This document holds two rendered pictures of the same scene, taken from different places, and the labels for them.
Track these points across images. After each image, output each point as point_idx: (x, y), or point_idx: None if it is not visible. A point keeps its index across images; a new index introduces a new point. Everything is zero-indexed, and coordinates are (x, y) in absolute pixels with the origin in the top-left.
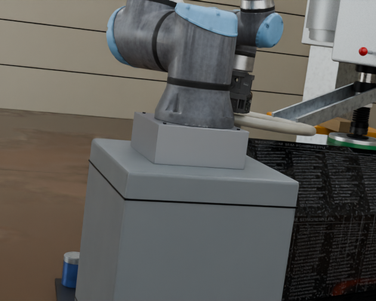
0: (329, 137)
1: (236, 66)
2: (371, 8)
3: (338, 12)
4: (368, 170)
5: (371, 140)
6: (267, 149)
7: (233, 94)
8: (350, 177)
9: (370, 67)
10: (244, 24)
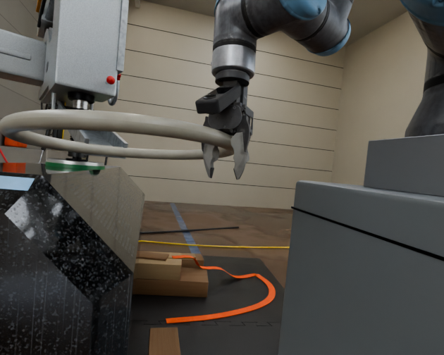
0: (63, 163)
1: (254, 70)
2: (101, 40)
3: (59, 33)
4: (112, 187)
5: (89, 161)
6: (71, 184)
7: (248, 108)
8: (114, 196)
9: (91, 96)
10: (342, 15)
